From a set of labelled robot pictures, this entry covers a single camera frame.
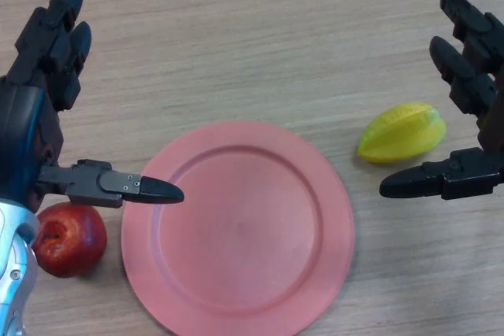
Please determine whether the red apple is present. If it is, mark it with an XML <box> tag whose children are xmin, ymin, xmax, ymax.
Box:
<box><xmin>31</xmin><ymin>201</ymin><xmax>109</xmax><ymax>279</ymax></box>

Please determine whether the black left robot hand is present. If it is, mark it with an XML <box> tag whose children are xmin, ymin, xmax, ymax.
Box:
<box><xmin>0</xmin><ymin>0</ymin><xmax>185</xmax><ymax>216</ymax></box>

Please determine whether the yellow starfruit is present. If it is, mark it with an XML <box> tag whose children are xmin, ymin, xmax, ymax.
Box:
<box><xmin>357</xmin><ymin>102</ymin><xmax>447</xmax><ymax>165</ymax></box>

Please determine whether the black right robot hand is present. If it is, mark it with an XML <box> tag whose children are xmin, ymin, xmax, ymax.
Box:
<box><xmin>379</xmin><ymin>0</ymin><xmax>504</xmax><ymax>201</ymax></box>

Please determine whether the pink round plate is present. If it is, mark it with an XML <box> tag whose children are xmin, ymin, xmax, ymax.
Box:
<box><xmin>120</xmin><ymin>120</ymin><xmax>354</xmax><ymax>336</ymax></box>

